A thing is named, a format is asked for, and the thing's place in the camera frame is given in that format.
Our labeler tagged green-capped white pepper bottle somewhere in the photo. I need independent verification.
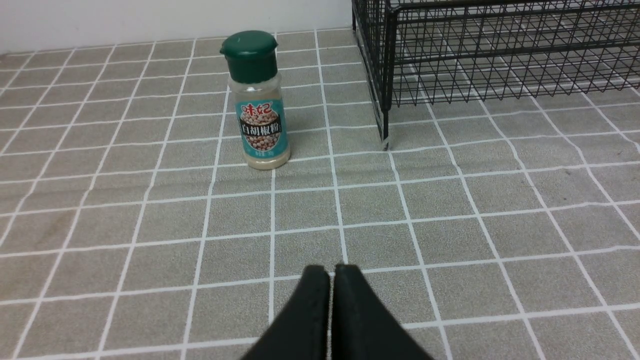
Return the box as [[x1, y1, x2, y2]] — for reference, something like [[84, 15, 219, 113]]
[[220, 30, 291, 171]]

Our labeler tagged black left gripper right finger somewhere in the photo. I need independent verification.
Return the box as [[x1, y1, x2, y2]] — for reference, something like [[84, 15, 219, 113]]
[[331, 264, 433, 360]]

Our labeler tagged black wire mesh shelf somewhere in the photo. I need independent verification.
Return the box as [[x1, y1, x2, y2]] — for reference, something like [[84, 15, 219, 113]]
[[350, 0, 640, 150]]

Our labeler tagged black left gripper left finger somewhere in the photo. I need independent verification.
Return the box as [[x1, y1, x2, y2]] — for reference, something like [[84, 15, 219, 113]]
[[242, 265, 330, 360]]

